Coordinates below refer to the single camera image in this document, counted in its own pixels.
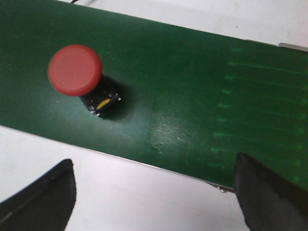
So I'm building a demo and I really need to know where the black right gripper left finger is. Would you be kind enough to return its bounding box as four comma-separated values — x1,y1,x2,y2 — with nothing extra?
0,159,76,231

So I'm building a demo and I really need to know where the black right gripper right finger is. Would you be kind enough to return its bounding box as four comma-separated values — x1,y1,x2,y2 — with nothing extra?
234,153,308,231

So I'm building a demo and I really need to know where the red mushroom push button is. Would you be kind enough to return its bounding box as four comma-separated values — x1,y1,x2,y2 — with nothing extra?
48,44,121,116

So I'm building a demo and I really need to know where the green conveyor belt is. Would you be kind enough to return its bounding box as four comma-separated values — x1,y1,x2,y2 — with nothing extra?
0,0,308,189

